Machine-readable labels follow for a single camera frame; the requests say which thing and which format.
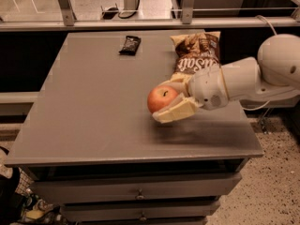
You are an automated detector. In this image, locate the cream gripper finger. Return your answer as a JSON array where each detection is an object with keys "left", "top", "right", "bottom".
[
  {"left": 153, "top": 93, "right": 201, "bottom": 124},
  {"left": 161, "top": 81, "right": 189, "bottom": 97}
]

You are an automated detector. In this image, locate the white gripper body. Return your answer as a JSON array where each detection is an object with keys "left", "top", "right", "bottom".
[{"left": 188, "top": 67, "right": 229, "bottom": 111}]

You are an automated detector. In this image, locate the red apple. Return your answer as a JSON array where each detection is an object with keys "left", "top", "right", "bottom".
[{"left": 147, "top": 85, "right": 178, "bottom": 113}]

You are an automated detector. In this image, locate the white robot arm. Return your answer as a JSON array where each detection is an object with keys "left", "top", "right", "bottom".
[{"left": 147, "top": 32, "right": 300, "bottom": 123}]

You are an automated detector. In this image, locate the black rxbar chocolate wrapper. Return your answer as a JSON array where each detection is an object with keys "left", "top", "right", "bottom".
[{"left": 119, "top": 36, "right": 142, "bottom": 55}]

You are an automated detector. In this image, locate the yellow brown chips bag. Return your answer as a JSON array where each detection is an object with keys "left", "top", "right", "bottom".
[{"left": 164, "top": 31, "right": 220, "bottom": 83}]

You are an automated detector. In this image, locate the grey drawer cabinet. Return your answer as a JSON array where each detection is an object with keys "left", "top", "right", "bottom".
[{"left": 7, "top": 31, "right": 263, "bottom": 225}]

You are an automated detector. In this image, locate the middle grey drawer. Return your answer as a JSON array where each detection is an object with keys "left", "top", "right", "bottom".
[{"left": 61, "top": 201, "right": 219, "bottom": 221}]

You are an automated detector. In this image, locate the grey drawer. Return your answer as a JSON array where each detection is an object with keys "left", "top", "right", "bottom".
[
  {"left": 31, "top": 172, "right": 242, "bottom": 204},
  {"left": 61, "top": 201, "right": 219, "bottom": 221}
]

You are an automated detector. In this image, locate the top grey drawer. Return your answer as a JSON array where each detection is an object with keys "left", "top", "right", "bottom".
[{"left": 31, "top": 172, "right": 242, "bottom": 204}]

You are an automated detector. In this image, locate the clutter pile on floor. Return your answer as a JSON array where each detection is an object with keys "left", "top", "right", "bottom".
[{"left": 0, "top": 146, "right": 68, "bottom": 225}]

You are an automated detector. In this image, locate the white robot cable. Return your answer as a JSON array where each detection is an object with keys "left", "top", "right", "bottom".
[{"left": 243, "top": 14, "right": 279, "bottom": 113}]

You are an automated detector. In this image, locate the metal window railing frame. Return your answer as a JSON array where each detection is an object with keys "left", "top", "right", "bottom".
[{"left": 0, "top": 0, "right": 300, "bottom": 32}]

